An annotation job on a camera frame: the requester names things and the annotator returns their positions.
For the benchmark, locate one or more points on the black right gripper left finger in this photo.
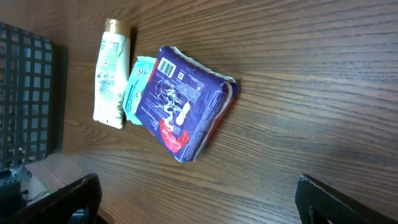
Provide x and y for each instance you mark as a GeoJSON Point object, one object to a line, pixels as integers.
{"type": "Point", "coordinates": [77, 202]}

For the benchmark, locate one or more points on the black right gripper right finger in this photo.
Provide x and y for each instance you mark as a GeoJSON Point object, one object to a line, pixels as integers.
{"type": "Point", "coordinates": [319, 203]}

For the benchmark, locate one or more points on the teal wipes pack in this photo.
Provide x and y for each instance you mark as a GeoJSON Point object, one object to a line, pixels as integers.
{"type": "Point", "coordinates": [137, 82]}

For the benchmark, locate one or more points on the white tube gold cap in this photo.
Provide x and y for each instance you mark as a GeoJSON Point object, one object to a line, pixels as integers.
{"type": "Point", "coordinates": [111, 73]}

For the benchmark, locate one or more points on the purple pad package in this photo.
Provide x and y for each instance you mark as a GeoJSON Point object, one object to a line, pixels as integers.
{"type": "Point", "coordinates": [183, 103]}

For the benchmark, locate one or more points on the grey plastic basket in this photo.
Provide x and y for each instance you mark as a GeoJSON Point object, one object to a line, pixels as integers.
{"type": "Point", "coordinates": [29, 75]}

